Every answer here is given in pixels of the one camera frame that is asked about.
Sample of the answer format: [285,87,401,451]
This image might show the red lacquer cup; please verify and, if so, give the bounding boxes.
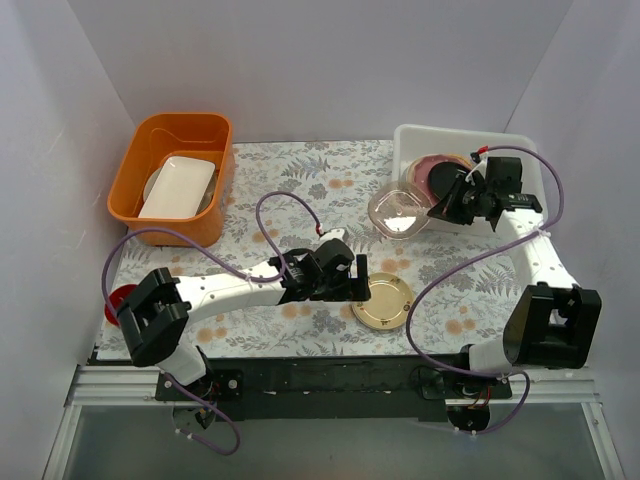
[104,284,136,327]

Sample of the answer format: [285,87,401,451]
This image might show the orange plastic bin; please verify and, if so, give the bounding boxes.
[107,112,235,247]

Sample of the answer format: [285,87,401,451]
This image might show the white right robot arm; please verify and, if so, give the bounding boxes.
[428,157,602,398]

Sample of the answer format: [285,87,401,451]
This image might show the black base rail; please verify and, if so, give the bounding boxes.
[89,355,516,424]

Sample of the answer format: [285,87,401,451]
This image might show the white plastic bin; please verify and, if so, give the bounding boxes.
[388,123,549,236]

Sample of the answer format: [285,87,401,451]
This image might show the floral table mat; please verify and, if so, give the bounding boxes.
[105,141,526,358]

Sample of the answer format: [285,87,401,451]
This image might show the black gold-rimmed bowl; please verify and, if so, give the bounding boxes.
[426,161,471,204]

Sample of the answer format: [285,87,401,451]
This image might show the white rectangular dish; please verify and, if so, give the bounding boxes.
[138,156,216,220]

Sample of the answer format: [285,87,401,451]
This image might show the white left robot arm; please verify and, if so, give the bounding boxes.
[116,238,371,400]

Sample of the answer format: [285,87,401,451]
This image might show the cream gold-rimmed small plate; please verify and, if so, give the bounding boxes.
[351,272,415,331]

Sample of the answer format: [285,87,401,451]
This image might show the round plate in orange bin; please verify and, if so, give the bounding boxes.
[142,168,218,214]

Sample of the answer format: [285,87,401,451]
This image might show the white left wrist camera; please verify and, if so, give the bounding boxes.
[320,228,347,241]

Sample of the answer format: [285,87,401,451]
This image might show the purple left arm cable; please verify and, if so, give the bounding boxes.
[101,192,326,456]

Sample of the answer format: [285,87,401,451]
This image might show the dark pink scalloped plate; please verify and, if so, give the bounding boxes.
[405,154,472,199]

